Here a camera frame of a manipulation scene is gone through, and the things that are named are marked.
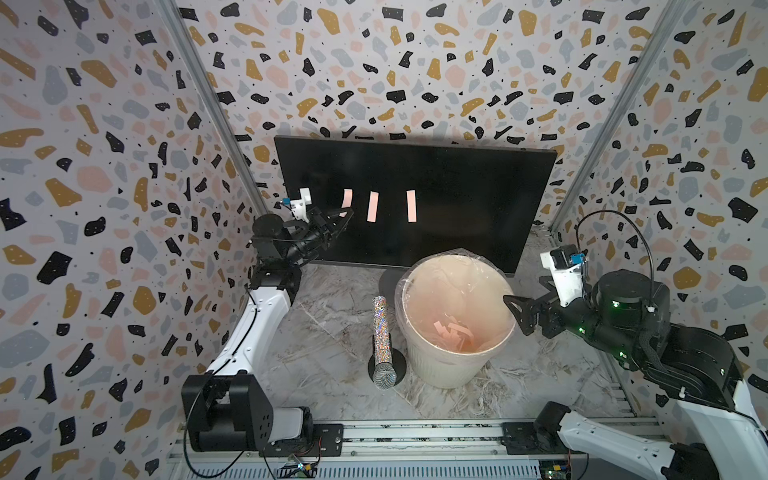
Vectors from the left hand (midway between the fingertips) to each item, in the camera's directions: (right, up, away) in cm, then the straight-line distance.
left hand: (355, 213), depth 68 cm
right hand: (+33, -16, -11) cm, 39 cm away
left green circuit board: (-15, -61, +4) cm, 63 cm away
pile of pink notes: (+25, -32, +16) cm, 44 cm away
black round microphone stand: (+10, -41, +21) cm, 47 cm away
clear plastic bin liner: (+26, -24, +21) cm, 40 cm away
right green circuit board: (+47, -61, +4) cm, 77 cm away
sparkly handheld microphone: (+7, -35, -4) cm, 36 cm away
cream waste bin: (+21, -41, +13) cm, 48 cm away
